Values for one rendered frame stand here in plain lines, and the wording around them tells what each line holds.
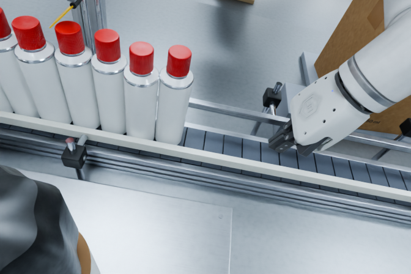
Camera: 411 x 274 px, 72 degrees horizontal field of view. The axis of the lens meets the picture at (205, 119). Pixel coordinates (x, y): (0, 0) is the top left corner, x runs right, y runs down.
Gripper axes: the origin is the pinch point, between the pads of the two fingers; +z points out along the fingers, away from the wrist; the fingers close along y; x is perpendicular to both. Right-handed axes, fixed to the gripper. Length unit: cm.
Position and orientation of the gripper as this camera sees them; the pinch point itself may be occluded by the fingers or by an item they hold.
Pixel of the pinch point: (281, 141)
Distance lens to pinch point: 52.5
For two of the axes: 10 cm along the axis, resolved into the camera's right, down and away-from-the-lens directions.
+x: 8.6, 4.0, 3.2
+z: -5.0, 5.2, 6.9
